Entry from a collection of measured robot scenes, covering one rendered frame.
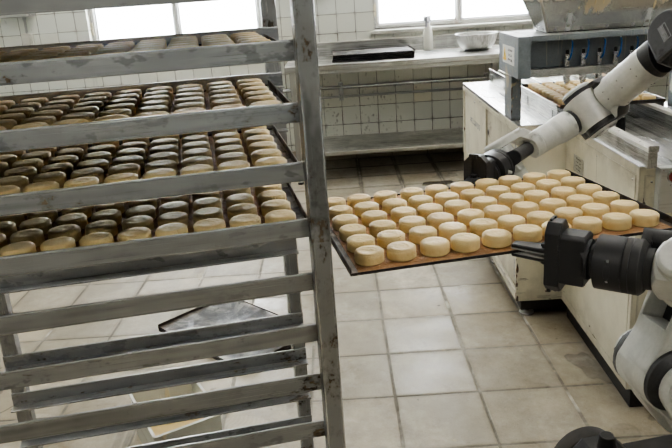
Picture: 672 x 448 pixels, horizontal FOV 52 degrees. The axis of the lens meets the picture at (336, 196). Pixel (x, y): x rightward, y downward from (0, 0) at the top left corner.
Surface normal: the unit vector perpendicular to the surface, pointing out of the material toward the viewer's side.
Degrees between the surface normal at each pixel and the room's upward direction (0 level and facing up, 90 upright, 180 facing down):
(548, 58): 90
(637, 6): 115
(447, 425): 0
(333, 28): 90
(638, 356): 58
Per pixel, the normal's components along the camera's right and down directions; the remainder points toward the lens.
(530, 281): 0.00, 0.29
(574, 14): 0.02, 0.66
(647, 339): -0.87, -0.40
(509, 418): -0.07, -0.96
